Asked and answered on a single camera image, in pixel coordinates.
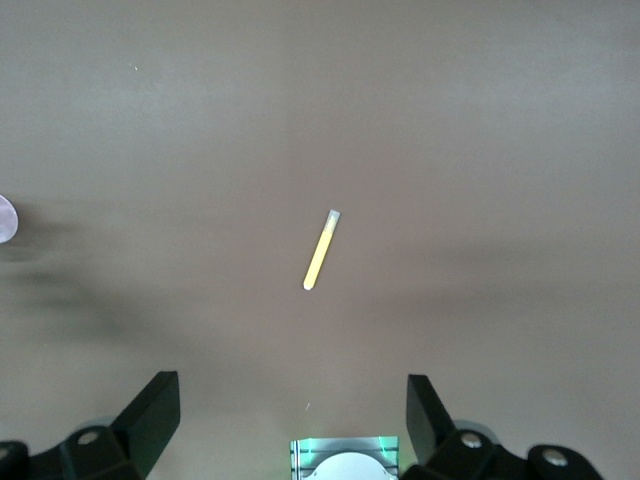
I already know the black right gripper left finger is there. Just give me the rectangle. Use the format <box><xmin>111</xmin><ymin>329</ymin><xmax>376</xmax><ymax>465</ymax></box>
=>
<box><xmin>0</xmin><ymin>370</ymin><xmax>181</xmax><ymax>480</ymax></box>

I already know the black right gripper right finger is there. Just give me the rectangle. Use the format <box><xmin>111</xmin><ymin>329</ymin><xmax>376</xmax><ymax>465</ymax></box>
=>
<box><xmin>397</xmin><ymin>373</ymin><xmax>604</xmax><ymax>480</ymax></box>

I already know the yellow highlighter pen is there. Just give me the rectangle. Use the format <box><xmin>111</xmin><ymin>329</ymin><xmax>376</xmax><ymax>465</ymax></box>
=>
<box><xmin>302</xmin><ymin>209</ymin><xmax>342</xmax><ymax>292</ymax></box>

